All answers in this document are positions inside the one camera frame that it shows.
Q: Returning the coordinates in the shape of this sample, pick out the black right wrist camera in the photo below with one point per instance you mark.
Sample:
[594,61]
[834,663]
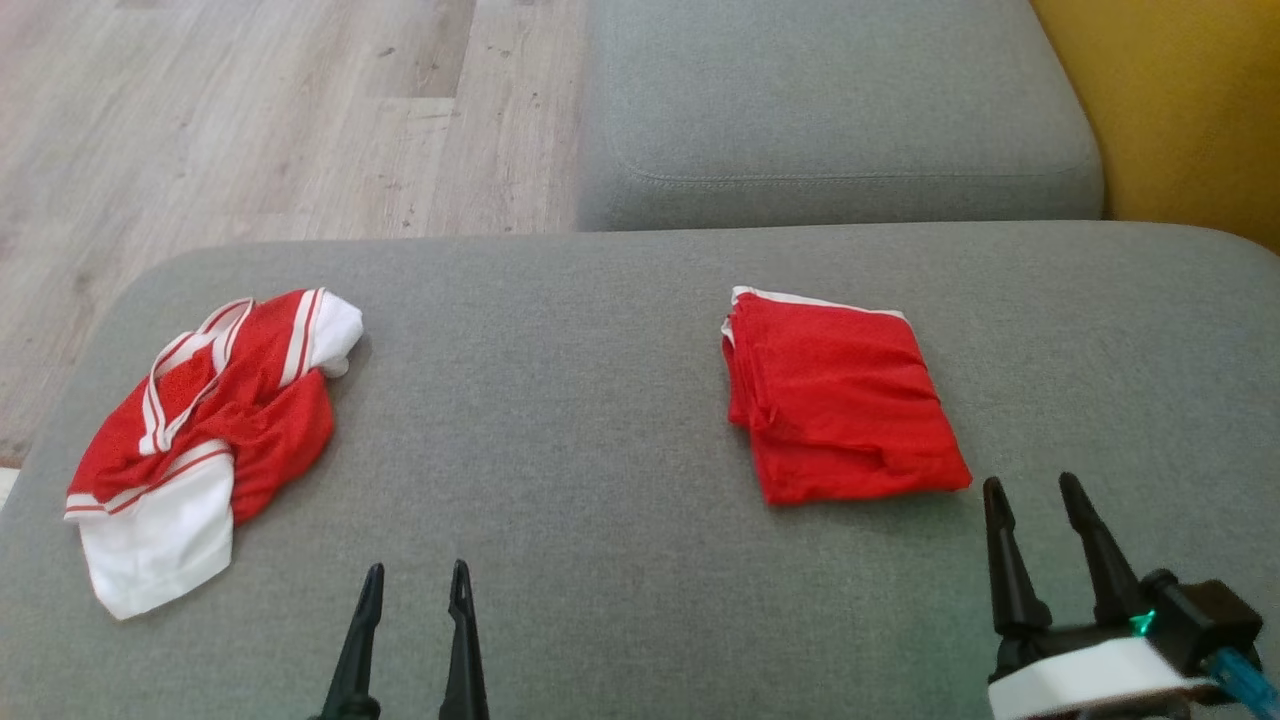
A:
[1210,615]

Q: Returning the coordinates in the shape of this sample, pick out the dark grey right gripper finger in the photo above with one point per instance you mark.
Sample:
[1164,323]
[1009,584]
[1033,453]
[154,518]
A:
[1010,570]
[1100,560]

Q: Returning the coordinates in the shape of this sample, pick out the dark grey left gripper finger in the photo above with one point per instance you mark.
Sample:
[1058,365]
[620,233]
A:
[465,660]
[355,660]

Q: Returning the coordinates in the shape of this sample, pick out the red and white jersey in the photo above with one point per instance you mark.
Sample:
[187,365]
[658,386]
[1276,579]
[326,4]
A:
[270,420]

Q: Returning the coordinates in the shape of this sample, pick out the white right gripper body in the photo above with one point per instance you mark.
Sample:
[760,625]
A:
[1090,680]

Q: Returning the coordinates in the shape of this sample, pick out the large grey fabric sofa seat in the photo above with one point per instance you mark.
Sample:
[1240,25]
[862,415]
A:
[560,400]

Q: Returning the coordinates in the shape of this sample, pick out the grey sofa cushion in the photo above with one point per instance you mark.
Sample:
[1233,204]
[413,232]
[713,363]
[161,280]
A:
[830,100]

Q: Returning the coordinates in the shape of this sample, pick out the red garment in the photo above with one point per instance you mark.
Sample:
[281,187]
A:
[850,400]

